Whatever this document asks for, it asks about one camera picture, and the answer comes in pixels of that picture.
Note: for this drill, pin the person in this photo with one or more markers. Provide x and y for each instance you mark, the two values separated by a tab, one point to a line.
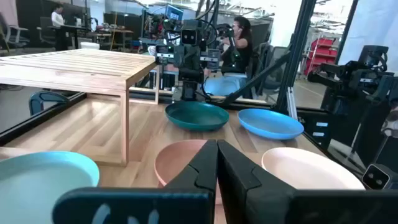
57	25
242	46

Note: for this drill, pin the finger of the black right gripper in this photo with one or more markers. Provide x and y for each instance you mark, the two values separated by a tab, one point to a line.
185	58
195	58

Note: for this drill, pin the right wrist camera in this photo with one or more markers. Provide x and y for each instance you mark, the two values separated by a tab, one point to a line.
189	36

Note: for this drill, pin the wooden slatted shelf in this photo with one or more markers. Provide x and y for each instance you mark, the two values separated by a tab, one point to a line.
77	68

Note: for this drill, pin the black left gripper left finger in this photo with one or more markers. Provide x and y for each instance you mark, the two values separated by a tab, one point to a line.
140	205

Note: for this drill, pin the black neighbouring robot arm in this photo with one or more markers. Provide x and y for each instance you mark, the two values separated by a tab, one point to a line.
354	76

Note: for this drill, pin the sage green plate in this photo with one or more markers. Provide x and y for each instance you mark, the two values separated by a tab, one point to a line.
40	186

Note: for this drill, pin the red storage bins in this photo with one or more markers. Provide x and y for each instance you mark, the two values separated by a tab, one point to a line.
321	53

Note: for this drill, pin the dark green plate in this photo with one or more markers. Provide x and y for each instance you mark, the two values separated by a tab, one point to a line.
196	115

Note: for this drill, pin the white bin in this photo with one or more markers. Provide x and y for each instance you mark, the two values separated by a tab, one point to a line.
89	45

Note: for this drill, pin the light blue chair seat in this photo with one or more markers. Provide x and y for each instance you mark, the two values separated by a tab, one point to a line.
224	85

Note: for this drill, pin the blue plastic chair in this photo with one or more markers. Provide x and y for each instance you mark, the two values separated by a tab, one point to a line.
38	101

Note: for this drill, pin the table-level camera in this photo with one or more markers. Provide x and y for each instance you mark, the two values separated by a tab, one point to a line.
374	177

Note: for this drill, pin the grey office chair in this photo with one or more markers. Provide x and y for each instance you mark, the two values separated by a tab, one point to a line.
273	71

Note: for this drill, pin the dark standing desk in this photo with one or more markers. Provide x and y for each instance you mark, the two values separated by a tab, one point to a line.
66	29

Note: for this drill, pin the peach plate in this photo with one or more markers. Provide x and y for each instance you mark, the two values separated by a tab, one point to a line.
311	169

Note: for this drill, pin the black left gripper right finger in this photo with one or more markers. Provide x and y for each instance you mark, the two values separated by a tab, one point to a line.
280	208

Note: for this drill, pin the blue plate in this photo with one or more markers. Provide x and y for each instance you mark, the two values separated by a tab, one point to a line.
270	124

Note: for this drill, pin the computer monitor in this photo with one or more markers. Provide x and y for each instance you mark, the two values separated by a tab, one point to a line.
174	13

